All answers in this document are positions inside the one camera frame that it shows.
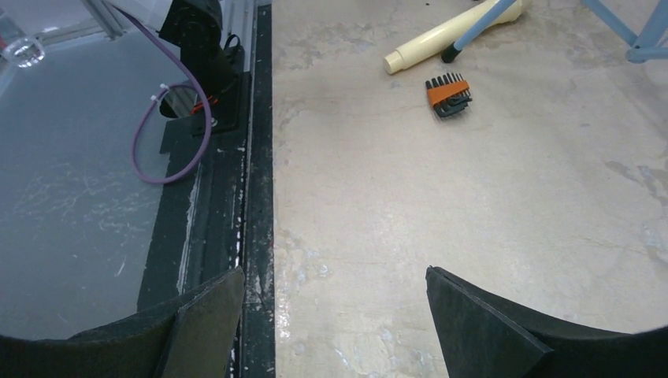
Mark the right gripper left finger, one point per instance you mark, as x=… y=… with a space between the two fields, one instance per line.
x=190 y=335

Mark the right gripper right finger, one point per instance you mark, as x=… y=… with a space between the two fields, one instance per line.
x=484 y=335

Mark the beige microphone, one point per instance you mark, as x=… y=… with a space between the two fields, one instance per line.
x=454 y=34

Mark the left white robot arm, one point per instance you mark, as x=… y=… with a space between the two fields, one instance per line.
x=195 y=27

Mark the orange hex key set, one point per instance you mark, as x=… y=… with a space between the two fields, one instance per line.
x=448 y=94

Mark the blue music stand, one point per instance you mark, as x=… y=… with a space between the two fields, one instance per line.
x=582 y=34

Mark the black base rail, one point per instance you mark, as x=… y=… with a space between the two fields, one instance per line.
x=221 y=216

